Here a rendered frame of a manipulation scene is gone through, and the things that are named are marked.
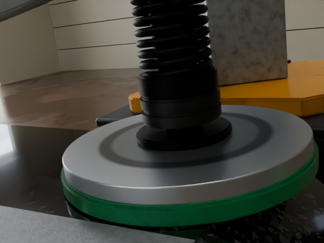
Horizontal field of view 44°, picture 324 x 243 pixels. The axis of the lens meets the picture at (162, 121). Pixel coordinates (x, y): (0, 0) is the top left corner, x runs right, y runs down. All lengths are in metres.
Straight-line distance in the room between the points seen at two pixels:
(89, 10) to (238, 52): 7.78
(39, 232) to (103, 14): 8.21
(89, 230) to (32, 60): 8.97
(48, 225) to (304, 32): 6.24
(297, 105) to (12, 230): 0.64
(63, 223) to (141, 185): 0.07
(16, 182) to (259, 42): 0.75
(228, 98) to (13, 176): 0.57
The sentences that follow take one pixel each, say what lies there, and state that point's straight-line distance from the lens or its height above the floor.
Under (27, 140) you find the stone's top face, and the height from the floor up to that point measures 0.84.
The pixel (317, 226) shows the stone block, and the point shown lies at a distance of 0.33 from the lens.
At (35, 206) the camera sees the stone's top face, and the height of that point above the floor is 0.84.
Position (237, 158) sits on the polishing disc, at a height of 0.87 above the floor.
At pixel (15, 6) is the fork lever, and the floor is 0.99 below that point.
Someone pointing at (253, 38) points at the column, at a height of 0.89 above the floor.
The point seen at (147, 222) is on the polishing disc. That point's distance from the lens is 0.26.
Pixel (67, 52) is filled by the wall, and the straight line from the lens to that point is 9.40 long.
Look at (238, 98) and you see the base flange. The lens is 0.87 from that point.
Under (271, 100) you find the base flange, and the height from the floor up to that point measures 0.78.
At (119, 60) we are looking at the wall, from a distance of 8.33.
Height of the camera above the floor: 0.97
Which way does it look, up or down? 15 degrees down
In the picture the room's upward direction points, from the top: 8 degrees counter-clockwise
